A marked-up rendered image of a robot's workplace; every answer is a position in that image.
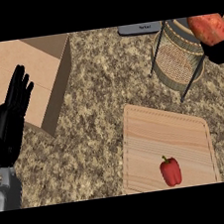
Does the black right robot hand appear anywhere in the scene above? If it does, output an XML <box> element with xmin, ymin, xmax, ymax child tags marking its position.
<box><xmin>200</xmin><ymin>38</ymin><xmax>224</xmax><ymax>67</ymax></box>

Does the pale wooden cutting board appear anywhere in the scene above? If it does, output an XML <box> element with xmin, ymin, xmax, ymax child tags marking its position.
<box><xmin>110</xmin><ymin>92</ymin><xmax>223</xmax><ymax>196</ymax></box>

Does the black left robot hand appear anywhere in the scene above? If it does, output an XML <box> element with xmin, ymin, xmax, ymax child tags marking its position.
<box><xmin>0</xmin><ymin>62</ymin><xmax>46</xmax><ymax>168</ymax></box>

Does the brown wooden box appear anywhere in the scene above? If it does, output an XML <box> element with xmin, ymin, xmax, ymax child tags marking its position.
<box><xmin>0</xmin><ymin>32</ymin><xmax>84</xmax><ymax>145</ymax></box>

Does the red bell pepper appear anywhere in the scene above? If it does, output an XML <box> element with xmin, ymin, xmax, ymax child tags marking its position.
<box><xmin>157</xmin><ymin>154</ymin><xmax>183</xmax><ymax>189</ymax></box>

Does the tiered wire basket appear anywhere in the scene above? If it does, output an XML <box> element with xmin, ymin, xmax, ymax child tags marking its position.
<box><xmin>142</xmin><ymin>11</ymin><xmax>224</xmax><ymax>108</ymax></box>

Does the grey flat appliance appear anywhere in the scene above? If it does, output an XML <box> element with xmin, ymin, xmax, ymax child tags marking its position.
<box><xmin>117</xmin><ymin>20</ymin><xmax>165</xmax><ymax>38</ymax></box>

